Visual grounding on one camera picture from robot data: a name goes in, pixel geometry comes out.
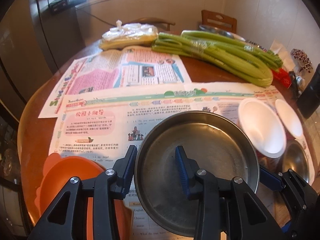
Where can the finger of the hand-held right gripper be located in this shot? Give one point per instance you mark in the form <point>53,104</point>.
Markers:
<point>272,178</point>
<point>287,227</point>

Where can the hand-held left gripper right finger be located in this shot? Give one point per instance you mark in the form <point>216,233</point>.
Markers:
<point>182,172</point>

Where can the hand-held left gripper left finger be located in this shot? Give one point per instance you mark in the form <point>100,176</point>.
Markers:
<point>127,172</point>

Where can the steel bowl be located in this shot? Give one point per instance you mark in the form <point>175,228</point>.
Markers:
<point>296,160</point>

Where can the round steel plate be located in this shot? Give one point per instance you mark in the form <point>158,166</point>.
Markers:
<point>217,150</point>

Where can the red paper bowl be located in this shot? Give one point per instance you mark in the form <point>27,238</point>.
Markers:
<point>290,120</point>
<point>260,127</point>

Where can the orange plastic plate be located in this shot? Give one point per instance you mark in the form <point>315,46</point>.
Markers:
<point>65,170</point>

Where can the large printed newspaper sheet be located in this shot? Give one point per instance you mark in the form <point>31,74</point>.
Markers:
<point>105,135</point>

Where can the black thermos bottle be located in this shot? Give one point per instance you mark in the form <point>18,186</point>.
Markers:
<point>311,92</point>

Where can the pink printed newspaper sheet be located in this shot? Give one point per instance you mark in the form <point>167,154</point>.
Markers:
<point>100,75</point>

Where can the small white bottle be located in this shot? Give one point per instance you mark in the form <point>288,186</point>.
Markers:
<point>299,80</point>

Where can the red tissue box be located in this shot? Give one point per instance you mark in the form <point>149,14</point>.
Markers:
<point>282,76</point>

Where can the glass display cabinet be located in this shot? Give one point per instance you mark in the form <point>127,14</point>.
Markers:
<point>10,160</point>

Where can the large celery bunch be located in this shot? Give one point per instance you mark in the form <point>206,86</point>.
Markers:
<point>212,55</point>

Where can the dark spotted ornament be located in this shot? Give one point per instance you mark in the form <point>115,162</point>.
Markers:
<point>302,60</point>

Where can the slim celery bunch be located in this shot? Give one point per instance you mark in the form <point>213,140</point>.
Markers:
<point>250,47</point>

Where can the plastic bag of corn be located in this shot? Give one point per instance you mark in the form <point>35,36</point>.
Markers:
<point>127,37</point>

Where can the wooden chair with curved back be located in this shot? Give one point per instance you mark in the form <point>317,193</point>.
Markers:
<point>155,21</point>

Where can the wooden chair with cutout back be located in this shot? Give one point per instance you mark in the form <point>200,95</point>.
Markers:
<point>220,21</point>

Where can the grey refrigerator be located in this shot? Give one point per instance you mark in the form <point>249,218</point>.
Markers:
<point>25,42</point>

